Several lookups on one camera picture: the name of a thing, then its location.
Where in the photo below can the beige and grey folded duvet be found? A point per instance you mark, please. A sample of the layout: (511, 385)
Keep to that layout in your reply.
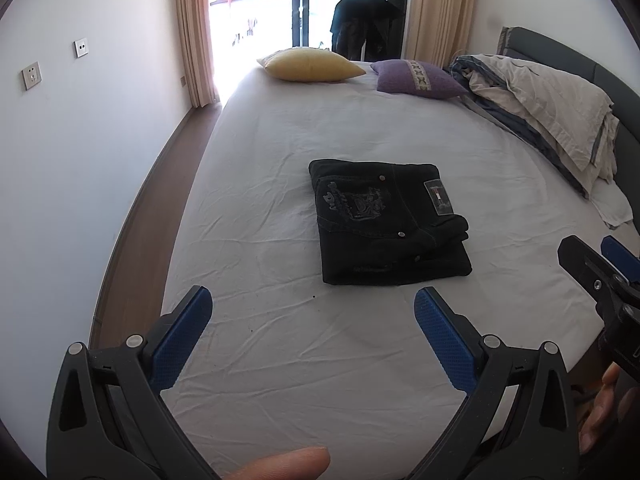
(540, 95)

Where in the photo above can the beige curtain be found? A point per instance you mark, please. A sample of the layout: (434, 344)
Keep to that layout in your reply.
(192, 35)
(440, 10)

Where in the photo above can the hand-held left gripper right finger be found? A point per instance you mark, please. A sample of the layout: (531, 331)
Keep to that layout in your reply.
(442, 335)

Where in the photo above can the person's right hand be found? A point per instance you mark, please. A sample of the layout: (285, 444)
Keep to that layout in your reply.
(600, 405)

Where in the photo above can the yellow pillow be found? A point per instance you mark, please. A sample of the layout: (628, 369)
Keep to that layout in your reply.
(310, 65)

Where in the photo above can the white pillow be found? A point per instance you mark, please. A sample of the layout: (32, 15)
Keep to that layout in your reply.
(612, 205)

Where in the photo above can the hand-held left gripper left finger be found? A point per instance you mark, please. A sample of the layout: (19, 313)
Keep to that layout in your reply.
(180, 335)

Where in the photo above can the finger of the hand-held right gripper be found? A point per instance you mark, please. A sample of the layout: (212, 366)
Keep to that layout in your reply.
(585, 265)
(622, 260)

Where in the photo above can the black denim pants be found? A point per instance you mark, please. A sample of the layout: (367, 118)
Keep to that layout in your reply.
(380, 240)

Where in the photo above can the dark sliding door frame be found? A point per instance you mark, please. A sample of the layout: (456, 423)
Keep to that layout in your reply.
(299, 10)

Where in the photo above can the purple pillow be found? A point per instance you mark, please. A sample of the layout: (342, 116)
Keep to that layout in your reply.
(400, 80)

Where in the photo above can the bed with white sheet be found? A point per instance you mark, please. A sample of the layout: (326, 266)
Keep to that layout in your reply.
(300, 360)

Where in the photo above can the person's left hand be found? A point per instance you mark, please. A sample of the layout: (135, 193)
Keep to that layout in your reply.
(285, 465)

